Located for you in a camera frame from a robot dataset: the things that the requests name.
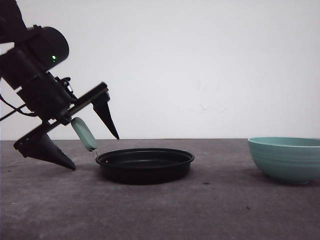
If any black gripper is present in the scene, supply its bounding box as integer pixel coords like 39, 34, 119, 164
13, 73, 120, 170

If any black frying pan green handle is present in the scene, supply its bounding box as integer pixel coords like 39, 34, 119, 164
71, 117, 195, 185

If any mint green bowl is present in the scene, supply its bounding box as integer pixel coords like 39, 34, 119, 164
247, 137, 320, 184

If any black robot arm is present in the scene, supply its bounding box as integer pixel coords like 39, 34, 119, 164
0, 0, 118, 170

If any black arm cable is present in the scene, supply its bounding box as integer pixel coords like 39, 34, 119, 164
0, 92, 38, 123

